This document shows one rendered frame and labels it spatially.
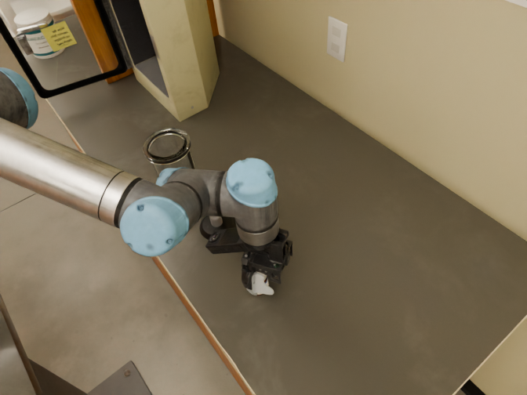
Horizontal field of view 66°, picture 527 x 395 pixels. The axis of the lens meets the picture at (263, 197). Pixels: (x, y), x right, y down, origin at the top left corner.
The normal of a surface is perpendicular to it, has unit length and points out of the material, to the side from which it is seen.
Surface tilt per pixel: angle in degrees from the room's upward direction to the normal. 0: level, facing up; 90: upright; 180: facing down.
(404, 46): 90
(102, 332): 0
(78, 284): 0
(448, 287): 0
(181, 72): 90
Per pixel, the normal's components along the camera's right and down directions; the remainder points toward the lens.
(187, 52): 0.61, 0.58
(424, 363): -0.07, -0.63
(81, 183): 0.00, -0.10
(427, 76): -0.79, 0.51
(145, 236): -0.17, 0.30
